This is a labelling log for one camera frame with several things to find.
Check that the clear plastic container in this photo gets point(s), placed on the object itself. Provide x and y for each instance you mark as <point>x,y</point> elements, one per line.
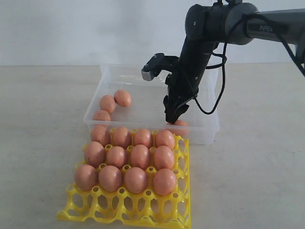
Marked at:
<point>147,109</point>

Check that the yellow plastic egg tray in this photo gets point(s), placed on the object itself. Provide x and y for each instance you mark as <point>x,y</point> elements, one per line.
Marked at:
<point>144,210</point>

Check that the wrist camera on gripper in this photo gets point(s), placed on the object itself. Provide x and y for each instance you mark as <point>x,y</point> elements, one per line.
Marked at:
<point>159,62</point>

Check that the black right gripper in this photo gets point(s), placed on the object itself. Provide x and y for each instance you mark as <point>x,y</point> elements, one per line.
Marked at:
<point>183,82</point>

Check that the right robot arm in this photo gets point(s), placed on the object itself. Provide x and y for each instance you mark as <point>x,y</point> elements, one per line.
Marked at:
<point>227,22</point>

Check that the brown egg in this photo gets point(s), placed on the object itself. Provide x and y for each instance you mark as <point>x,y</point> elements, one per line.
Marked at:
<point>163,158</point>
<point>165,138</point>
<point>123,98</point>
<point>140,156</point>
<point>110,178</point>
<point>86,177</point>
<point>164,182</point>
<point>101,115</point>
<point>94,154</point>
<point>107,103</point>
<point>117,156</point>
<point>122,137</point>
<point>180,127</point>
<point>136,180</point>
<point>101,134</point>
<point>143,137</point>

